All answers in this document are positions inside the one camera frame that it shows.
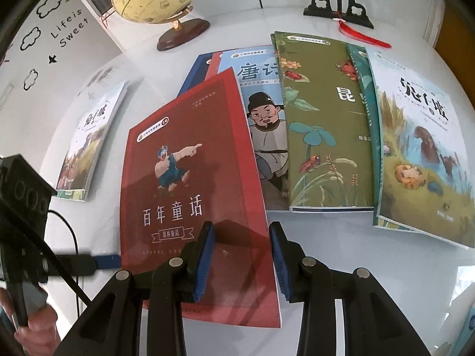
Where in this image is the dark red book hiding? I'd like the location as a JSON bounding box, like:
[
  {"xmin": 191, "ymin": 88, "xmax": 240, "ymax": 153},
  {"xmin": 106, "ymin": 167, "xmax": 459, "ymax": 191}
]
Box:
[{"xmin": 119, "ymin": 67, "xmax": 282, "ymax": 329}]

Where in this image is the olive green insect book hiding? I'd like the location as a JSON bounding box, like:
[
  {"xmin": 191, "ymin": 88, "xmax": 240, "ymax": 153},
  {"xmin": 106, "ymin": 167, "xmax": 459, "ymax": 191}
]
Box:
[{"xmin": 271, "ymin": 31, "xmax": 375, "ymax": 213}]

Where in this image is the red tassel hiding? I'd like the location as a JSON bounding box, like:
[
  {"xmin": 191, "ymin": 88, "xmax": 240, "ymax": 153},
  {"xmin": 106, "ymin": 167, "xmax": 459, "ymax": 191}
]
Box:
[{"xmin": 333, "ymin": 17, "xmax": 392, "ymax": 50}]

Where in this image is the teal green insect book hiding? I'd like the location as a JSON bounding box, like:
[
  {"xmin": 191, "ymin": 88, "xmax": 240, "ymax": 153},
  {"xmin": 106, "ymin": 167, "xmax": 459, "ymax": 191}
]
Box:
[{"xmin": 347, "ymin": 42, "xmax": 383, "ymax": 227}]

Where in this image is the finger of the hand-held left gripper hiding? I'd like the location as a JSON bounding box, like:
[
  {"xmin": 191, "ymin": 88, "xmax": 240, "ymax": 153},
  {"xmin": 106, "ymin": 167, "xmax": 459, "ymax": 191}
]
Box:
[{"xmin": 48, "ymin": 254, "xmax": 121, "ymax": 278}]

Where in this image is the person's left hand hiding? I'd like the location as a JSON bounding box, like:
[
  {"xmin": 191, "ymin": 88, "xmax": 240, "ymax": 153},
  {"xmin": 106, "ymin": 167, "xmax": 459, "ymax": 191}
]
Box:
[{"xmin": 0, "ymin": 287, "xmax": 62, "ymax": 354}]

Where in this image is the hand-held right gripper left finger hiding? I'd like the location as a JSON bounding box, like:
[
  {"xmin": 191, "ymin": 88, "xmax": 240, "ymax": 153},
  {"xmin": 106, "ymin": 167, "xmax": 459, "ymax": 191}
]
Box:
[{"xmin": 67, "ymin": 221, "xmax": 217, "ymax": 356}]

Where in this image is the brown wooden cabinet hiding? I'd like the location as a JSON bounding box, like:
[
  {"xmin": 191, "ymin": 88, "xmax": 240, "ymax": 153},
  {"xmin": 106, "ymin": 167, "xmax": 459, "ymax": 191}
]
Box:
[{"xmin": 434, "ymin": 4, "xmax": 475, "ymax": 93}]

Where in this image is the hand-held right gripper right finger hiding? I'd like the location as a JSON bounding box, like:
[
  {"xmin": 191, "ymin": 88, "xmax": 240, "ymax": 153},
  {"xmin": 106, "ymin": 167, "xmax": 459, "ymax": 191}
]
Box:
[{"xmin": 269, "ymin": 222, "xmax": 412, "ymax": 356}]

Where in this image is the plain blue book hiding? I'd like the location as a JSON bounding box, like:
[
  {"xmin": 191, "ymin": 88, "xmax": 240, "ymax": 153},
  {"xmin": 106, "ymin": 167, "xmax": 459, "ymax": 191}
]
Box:
[{"xmin": 177, "ymin": 53, "xmax": 219, "ymax": 97}]

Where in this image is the black carved fan stand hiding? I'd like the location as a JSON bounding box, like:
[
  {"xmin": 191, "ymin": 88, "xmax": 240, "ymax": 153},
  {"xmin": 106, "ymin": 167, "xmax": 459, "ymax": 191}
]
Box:
[{"xmin": 303, "ymin": 0, "xmax": 375, "ymax": 30}]

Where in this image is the salmon red book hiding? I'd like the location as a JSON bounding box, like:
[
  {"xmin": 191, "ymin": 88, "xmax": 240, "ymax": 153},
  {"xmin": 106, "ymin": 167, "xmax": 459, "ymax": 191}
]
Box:
[{"xmin": 206, "ymin": 53, "xmax": 224, "ymax": 77}]

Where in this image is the light blue poetry book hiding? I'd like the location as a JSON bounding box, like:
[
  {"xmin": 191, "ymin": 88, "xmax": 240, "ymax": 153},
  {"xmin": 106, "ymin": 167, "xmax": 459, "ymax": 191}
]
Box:
[{"xmin": 217, "ymin": 46, "xmax": 294, "ymax": 212}]

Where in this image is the white landscape cover book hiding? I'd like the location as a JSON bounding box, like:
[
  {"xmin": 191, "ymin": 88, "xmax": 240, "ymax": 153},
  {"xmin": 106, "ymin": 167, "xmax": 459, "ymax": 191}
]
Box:
[
  {"xmin": 364, "ymin": 46, "xmax": 472, "ymax": 249},
  {"xmin": 56, "ymin": 81, "xmax": 129, "ymax": 201}
]

